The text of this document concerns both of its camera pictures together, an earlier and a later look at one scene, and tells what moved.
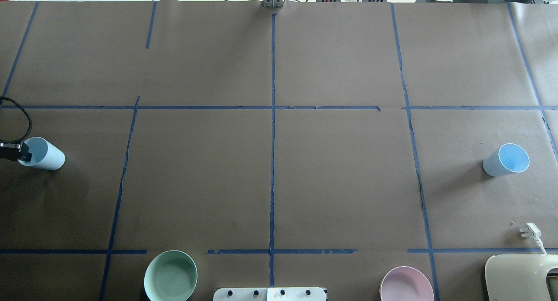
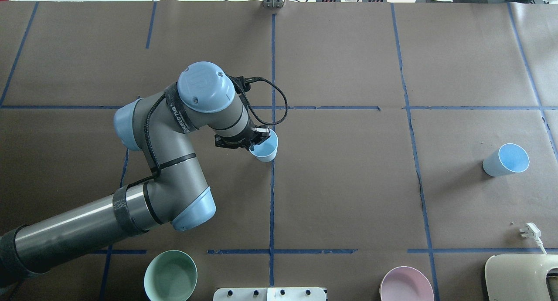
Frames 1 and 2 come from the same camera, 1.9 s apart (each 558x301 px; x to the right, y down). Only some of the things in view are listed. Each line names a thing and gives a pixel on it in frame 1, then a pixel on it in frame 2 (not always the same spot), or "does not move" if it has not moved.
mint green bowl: [170, 275] does not move
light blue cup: [45, 154] → [266, 151]
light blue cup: [510, 158] does not move
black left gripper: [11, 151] → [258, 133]
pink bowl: [406, 283] does not move
